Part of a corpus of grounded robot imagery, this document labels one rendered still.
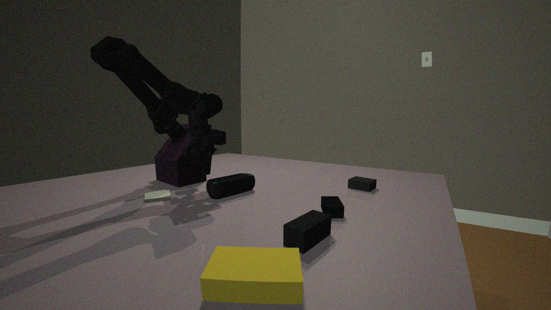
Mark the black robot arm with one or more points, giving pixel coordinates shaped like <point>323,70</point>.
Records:
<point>115,55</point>

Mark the yellow rectangular block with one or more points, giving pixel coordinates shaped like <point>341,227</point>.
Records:
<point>253,275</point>

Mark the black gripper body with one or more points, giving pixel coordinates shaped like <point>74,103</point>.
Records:
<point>201,139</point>

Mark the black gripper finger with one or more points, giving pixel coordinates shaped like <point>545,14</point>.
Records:
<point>205,157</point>
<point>197,160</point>

